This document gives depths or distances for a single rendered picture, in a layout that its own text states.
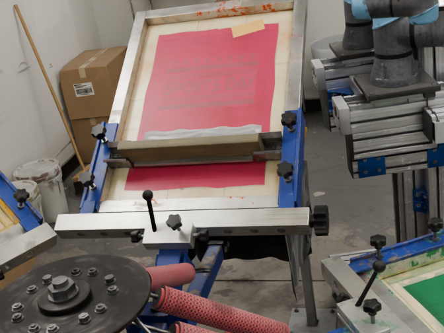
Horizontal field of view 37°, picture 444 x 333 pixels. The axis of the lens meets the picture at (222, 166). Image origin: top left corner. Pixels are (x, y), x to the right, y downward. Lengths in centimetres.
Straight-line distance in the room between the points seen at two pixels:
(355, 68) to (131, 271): 160
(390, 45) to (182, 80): 65
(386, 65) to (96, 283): 124
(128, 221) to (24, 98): 321
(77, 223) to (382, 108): 100
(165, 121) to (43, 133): 310
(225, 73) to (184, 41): 22
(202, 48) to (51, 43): 321
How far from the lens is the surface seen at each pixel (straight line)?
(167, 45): 222
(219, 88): 202
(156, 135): 197
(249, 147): 175
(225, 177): 182
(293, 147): 177
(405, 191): 255
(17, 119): 477
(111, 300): 115
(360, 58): 259
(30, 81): 496
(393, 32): 208
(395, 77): 211
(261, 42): 211
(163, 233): 164
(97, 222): 177
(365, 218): 395
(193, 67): 211
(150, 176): 190
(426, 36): 207
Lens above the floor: 192
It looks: 23 degrees down
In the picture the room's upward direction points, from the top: 10 degrees counter-clockwise
